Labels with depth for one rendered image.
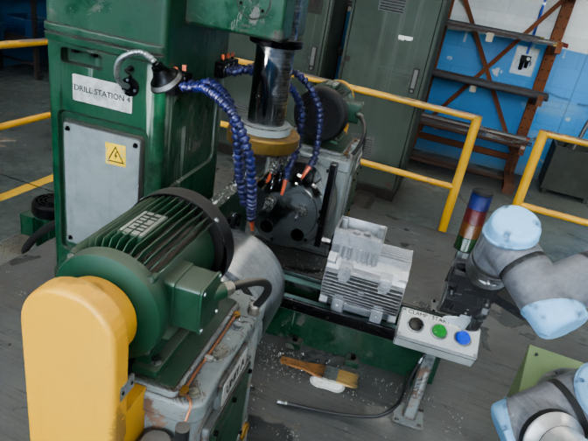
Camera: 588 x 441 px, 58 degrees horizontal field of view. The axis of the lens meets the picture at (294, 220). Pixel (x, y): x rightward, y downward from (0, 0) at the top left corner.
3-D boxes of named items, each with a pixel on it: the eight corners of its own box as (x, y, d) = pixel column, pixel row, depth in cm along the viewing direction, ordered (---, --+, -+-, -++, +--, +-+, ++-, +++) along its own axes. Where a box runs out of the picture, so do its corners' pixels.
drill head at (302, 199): (232, 247, 161) (241, 171, 150) (273, 200, 197) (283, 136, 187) (311, 269, 157) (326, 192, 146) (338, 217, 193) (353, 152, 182)
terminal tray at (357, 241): (329, 255, 133) (334, 230, 130) (337, 238, 142) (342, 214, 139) (375, 269, 131) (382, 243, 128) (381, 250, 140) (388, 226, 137)
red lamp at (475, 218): (462, 222, 154) (467, 208, 152) (462, 215, 159) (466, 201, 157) (483, 228, 153) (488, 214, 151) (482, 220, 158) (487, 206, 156)
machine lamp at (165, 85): (91, 103, 107) (90, 38, 102) (122, 94, 117) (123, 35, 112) (172, 123, 104) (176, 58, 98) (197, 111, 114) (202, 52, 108)
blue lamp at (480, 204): (467, 208, 152) (472, 194, 150) (466, 201, 157) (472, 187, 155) (488, 214, 151) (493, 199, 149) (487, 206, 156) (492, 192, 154)
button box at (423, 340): (392, 344, 116) (395, 333, 112) (398, 315, 120) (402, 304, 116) (471, 367, 113) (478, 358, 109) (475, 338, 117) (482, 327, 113)
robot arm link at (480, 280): (519, 247, 89) (515, 288, 84) (510, 261, 93) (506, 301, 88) (473, 234, 90) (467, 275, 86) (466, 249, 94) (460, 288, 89)
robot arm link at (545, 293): (622, 299, 71) (572, 234, 77) (546, 330, 71) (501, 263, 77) (604, 320, 78) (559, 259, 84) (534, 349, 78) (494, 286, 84)
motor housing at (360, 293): (314, 314, 136) (328, 250, 128) (330, 279, 153) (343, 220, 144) (391, 338, 132) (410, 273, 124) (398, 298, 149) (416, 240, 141)
